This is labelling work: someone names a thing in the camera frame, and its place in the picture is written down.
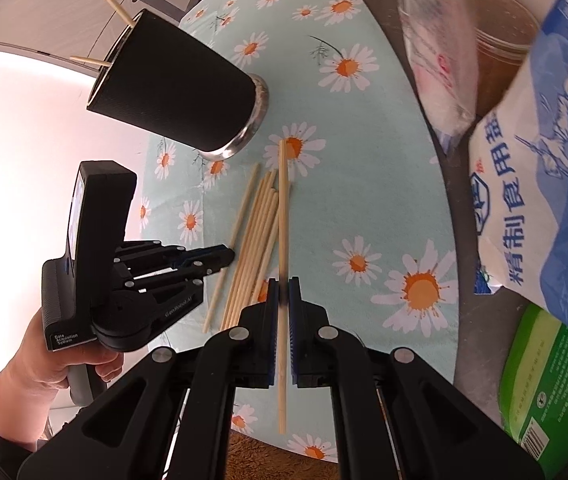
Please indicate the green plastic bag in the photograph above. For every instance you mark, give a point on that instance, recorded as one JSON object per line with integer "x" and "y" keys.
{"x": 554, "y": 385}

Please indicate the person's left hand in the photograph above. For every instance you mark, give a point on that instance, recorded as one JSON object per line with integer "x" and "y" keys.
{"x": 28, "y": 380}

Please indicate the clear plastic jar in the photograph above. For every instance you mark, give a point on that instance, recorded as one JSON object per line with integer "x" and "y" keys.
{"x": 499, "y": 60}

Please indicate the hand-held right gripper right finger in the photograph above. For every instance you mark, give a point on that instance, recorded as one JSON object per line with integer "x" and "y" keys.
{"x": 294, "y": 330}

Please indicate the clear bag of white sugar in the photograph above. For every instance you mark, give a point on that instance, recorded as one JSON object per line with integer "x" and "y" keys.
{"x": 439, "y": 60}

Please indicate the black ribbed utensil holder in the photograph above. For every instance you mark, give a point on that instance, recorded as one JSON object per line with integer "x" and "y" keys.
{"x": 173, "y": 85}

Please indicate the daisy print tablecloth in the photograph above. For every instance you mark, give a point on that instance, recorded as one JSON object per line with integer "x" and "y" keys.
{"x": 364, "y": 185}

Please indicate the pile of wooden chopsticks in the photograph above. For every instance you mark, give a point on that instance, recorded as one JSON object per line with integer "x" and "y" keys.
{"x": 258, "y": 240}

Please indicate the white and blue salt bag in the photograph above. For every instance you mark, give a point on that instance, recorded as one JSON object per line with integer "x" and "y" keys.
{"x": 539, "y": 210}

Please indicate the person's left forearm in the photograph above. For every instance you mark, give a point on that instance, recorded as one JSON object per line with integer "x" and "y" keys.
{"x": 13, "y": 447}

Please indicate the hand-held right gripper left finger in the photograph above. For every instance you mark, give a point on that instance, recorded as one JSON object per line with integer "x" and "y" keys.
{"x": 272, "y": 330}

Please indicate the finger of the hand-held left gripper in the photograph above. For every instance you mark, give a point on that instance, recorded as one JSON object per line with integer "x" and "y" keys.
{"x": 198, "y": 255}
{"x": 183, "y": 292}

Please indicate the brown fuzzy cloth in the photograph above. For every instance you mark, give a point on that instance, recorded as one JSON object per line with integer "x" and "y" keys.
{"x": 264, "y": 455}

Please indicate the wooden chopstick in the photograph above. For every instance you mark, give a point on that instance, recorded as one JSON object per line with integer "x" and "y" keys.
{"x": 118, "y": 7}
{"x": 91, "y": 60}
{"x": 282, "y": 210}

